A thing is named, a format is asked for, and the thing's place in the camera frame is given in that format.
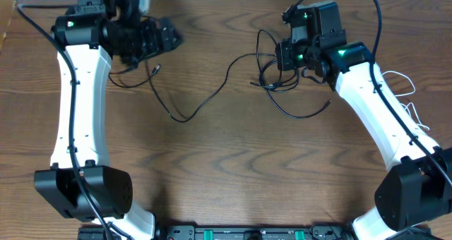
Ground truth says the wooden side panel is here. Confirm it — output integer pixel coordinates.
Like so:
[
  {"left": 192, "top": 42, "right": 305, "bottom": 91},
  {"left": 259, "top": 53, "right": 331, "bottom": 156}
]
[{"left": 0, "top": 0, "right": 16, "bottom": 49}]

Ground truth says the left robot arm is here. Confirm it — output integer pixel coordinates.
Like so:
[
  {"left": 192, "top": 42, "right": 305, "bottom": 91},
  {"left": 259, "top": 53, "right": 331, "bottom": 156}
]
[{"left": 34, "top": 0, "right": 182, "bottom": 239}]

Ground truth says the white USB cable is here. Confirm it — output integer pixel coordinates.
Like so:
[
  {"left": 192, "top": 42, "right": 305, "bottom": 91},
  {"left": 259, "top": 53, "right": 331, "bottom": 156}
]
[{"left": 381, "top": 70, "right": 431, "bottom": 131}]

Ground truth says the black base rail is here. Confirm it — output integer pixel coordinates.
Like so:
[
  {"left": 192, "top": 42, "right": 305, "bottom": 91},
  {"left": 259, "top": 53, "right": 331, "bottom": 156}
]
[{"left": 76, "top": 224, "right": 441, "bottom": 240}]

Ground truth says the thin black cable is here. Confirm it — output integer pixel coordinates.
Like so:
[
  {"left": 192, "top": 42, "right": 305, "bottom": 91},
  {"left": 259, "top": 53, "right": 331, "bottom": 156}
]
[{"left": 107, "top": 52, "right": 278, "bottom": 124}]

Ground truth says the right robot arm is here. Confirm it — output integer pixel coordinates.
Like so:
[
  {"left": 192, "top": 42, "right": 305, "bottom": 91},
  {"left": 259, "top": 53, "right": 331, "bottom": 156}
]
[{"left": 275, "top": 1, "right": 451, "bottom": 239}]

